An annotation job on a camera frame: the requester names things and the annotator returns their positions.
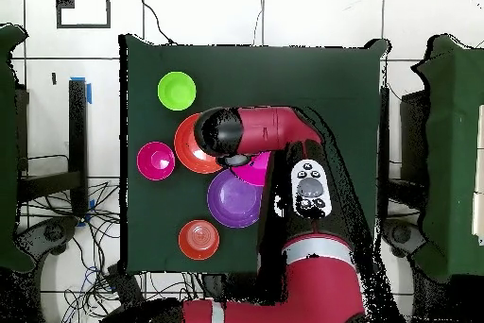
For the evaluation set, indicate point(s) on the green cloth covered table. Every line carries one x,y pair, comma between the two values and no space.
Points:
9,149
453,149

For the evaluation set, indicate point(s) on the black metal stand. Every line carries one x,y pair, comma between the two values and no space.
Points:
77,130
383,130

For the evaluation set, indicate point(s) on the purple bowl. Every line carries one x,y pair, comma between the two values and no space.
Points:
234,202

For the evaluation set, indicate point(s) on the small orange bowl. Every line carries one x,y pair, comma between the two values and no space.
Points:
199,240

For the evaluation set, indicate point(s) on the dark green tablecloth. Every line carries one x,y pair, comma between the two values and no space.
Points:
245,73

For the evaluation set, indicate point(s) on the gray pedestal leg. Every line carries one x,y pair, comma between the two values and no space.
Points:
401,233
49,232

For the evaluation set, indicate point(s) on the large orange bowl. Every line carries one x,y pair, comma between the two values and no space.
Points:
185,149

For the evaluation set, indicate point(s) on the blue tape strip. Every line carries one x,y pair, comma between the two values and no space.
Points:
92,204
89,93

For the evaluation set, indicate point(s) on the small red bowl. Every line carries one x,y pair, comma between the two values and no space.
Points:
151,162

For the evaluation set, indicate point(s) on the large pink bowl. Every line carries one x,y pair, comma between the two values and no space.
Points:
253,170

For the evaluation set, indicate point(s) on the black tape square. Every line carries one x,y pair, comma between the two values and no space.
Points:
83,26

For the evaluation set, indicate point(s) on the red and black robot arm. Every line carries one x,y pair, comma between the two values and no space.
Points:
321,285

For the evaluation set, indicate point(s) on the small green bowl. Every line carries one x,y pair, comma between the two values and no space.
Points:
176,90

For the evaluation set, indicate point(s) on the black power box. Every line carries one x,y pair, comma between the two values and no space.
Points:
124,285

